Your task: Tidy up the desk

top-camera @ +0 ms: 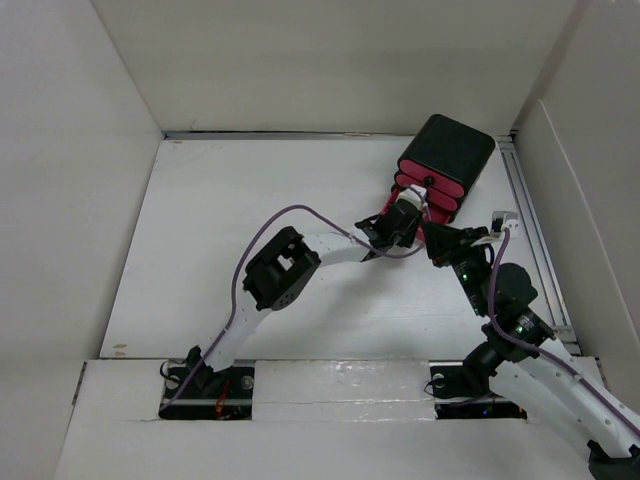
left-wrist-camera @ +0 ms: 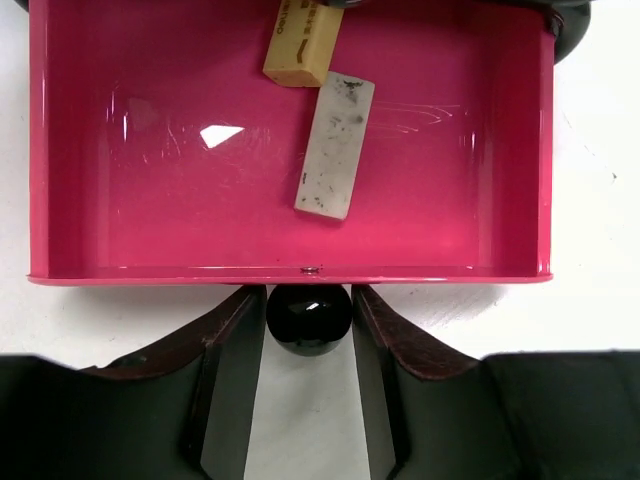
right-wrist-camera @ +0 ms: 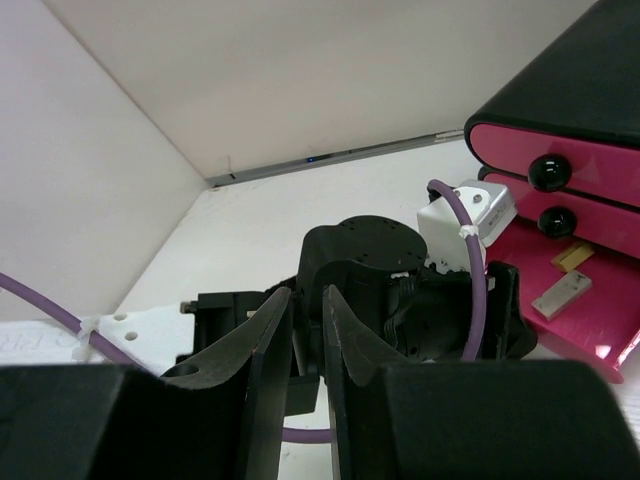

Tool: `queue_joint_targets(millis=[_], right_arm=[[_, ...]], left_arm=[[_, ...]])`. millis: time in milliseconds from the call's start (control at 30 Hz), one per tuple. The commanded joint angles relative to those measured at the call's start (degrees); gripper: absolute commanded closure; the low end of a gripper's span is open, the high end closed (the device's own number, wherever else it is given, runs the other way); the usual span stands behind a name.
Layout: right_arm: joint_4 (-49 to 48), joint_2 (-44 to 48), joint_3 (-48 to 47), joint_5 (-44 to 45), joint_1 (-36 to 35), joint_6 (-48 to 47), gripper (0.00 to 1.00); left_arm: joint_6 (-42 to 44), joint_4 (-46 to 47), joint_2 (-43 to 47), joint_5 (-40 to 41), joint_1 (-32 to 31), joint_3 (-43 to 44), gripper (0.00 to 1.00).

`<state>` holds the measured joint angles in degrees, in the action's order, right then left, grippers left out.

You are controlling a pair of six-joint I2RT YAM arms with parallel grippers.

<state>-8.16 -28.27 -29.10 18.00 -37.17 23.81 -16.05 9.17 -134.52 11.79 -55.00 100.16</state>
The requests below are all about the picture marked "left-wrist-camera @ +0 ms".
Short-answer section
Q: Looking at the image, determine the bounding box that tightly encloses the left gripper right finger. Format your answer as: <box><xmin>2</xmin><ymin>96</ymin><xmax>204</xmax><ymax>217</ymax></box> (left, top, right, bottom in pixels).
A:
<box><xmin>352</xmin><ymin>285</ymin><xmax>639</xmax><ymax>479</ymax></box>

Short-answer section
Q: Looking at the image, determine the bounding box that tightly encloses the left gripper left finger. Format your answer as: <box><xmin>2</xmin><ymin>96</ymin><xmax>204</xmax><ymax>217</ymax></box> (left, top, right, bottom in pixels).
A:
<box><xmin>1</xmin><ymin>286</ymin><xmax>266</xmax><ymax>479</ymax></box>

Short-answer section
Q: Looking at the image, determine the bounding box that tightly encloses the pink drawer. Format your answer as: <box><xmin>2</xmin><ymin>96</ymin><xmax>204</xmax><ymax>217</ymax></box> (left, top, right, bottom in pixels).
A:
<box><xmin>26</xmin><ymin>0</ymin><xmax>556</xmax><ymax>359</ymax></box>

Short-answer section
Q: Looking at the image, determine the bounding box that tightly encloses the long white eraser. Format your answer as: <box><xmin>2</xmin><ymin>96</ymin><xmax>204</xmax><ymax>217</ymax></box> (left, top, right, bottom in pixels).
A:
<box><xmin>294</xmin><ymin>71</ymin><xmax>375</xmax><ymax>221</ymax></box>

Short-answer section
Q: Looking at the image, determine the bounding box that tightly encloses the yellow white eraser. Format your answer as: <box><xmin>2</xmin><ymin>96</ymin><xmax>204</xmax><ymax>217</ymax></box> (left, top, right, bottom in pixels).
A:
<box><xmin>262</xmin><ymin>0</ymin><xmax>344</xmax><ymax>88</ymax></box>

